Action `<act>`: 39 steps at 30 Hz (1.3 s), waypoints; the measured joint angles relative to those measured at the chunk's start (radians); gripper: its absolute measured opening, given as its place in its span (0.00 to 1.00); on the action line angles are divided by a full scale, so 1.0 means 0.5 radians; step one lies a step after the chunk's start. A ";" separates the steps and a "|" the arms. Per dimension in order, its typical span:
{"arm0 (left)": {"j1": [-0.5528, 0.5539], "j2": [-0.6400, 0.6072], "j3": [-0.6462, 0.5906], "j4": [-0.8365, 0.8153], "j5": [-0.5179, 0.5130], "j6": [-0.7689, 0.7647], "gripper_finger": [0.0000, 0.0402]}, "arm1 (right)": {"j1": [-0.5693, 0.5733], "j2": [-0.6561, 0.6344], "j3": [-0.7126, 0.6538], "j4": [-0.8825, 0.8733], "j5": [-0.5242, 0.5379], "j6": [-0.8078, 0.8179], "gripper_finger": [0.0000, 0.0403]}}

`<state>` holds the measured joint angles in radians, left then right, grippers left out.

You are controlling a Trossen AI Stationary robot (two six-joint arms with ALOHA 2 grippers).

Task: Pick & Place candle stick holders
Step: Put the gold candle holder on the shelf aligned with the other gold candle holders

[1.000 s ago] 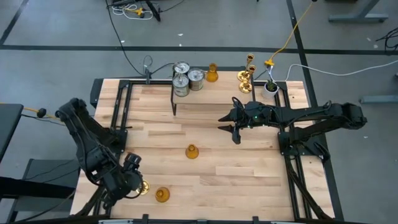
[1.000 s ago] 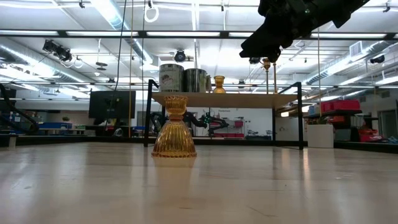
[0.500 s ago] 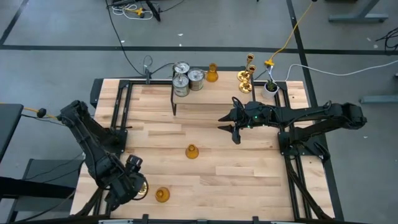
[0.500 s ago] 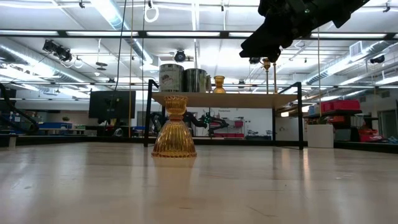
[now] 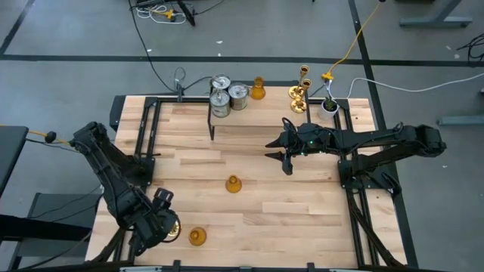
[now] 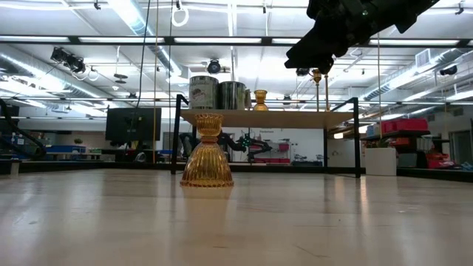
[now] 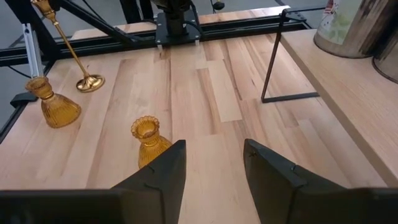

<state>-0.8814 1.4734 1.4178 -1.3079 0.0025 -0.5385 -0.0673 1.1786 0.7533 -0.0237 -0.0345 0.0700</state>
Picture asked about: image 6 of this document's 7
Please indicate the wooden shelf riser black legs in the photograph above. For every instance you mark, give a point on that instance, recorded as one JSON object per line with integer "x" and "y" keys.
{"x": 266, "y": 119}

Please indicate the background black robot arm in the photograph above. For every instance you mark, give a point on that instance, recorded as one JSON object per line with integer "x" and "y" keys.
{"x": 258, "y": 146}

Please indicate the brass candlestick holder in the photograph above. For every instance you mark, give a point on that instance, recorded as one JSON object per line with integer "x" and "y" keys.
{"x": 317, "y": 77}
{"x": 326, "y": 92}

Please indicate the amber ribbed glass candle holder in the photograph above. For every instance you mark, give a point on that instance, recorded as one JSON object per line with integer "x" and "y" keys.
{"x": 260, "y": 97}
{"x": 207, "y": 162}

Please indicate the small red storage bins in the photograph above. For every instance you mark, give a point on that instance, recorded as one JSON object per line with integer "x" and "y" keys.
{"x": 439, "y": 162}

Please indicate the black overhead camera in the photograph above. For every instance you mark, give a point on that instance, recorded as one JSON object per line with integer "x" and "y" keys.
{"x": 213, "y": 67}

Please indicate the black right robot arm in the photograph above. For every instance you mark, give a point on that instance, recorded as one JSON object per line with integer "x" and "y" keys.
{"x": 399, "y": 11}

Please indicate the white pot with green plant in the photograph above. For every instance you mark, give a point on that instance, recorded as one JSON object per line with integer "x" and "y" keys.
{"x": 380, "y": 162}

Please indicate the silver scented candle tin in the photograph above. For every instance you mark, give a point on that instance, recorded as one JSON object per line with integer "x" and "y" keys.
{"x": 232, "y": 96}
{"x": 203, "y": 94}

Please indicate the black overhead frame bar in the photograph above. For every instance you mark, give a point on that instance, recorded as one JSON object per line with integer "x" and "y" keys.
{"x": 266, "y": 40}

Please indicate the red bin rack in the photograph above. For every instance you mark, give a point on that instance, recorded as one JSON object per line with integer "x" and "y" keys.
{"x": 282, "y": 147}

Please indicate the black monitor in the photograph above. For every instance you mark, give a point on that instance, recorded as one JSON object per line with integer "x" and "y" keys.
{"x": 125, "y": 123}

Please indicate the blue storage bin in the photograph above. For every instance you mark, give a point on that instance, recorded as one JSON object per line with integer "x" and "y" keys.
{"x": 63, "y": 149}

